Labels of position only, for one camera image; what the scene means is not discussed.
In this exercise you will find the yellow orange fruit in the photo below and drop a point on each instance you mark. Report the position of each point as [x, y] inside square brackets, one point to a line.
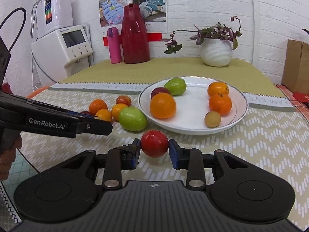
[116, 110]

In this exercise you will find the brown longan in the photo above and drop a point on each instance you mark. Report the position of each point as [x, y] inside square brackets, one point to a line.
[212, 119]

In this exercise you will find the dark red thermos jug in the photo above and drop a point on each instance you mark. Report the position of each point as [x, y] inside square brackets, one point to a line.
[134, 36]

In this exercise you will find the beige chevron table mat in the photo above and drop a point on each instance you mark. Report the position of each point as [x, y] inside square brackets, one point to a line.
[275, 141]

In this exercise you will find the orange tangerine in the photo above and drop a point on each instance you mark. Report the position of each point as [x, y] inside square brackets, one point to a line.
[96, 105]

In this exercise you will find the person's left hand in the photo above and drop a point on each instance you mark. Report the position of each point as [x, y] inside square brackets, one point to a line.
[8, 157]

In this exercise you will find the bedding poster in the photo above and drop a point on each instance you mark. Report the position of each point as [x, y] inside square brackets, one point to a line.
[111, 14]

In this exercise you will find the white appliance with screen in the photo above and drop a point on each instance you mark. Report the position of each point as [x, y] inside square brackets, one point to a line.
[62, 53]

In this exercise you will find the purple green trailing plant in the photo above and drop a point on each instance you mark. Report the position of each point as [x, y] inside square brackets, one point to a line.
[218, 31]

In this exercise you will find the dark purple plum on plate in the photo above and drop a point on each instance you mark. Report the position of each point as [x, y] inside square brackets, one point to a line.
[159, 90]

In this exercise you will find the white round plate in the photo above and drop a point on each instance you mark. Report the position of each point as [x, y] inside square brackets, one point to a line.
[192, 106]

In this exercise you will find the brown cardboard box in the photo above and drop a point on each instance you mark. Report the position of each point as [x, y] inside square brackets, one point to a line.
[296, 70]

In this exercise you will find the reddish green small fruit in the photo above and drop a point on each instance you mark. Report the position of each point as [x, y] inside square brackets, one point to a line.
[124, 99]

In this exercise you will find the plaid cloth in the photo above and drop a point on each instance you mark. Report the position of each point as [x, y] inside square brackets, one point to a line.
[300, 107]

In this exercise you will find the white water purifier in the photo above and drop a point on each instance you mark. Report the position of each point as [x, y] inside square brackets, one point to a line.
[52, 15]

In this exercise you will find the lower right tangerine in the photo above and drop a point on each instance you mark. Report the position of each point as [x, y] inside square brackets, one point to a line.
[220, 103]

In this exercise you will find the orange stool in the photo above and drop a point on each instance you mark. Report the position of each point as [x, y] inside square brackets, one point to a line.
[36, 92]

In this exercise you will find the small orange front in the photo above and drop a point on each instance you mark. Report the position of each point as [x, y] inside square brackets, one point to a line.
[104, 114]

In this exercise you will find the upper right orange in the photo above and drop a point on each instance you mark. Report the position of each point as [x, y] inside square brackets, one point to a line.
[217, 88]

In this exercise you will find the large orange on plate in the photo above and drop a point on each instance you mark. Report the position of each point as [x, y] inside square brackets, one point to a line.
[163, 106]

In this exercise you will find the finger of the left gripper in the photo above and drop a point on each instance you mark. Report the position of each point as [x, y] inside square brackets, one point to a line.
[94, 126]
[80, 115]

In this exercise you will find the red plum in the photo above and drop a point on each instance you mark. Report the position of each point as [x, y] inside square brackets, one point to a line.
[154, 143]

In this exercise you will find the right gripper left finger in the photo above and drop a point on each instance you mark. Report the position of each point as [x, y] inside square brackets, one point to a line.
[119, 159]

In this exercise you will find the red envelope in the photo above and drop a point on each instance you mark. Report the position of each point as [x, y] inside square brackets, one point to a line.
[304, 98]

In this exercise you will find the large green fruit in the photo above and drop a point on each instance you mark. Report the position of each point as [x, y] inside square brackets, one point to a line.
[132, 119]

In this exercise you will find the green fruit on plate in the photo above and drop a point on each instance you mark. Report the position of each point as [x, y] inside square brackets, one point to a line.
[176, 86]

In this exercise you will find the olive green table mat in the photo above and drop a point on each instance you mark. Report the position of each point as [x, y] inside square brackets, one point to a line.
[238, 73]

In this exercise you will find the white ribbed plant pot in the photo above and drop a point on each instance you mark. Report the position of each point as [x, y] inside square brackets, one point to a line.
[216, 52]

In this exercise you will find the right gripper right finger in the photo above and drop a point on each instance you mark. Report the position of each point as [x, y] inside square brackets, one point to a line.
[190, 160]

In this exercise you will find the pink bottle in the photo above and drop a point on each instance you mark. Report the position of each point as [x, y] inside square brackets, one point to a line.
[114, 45]

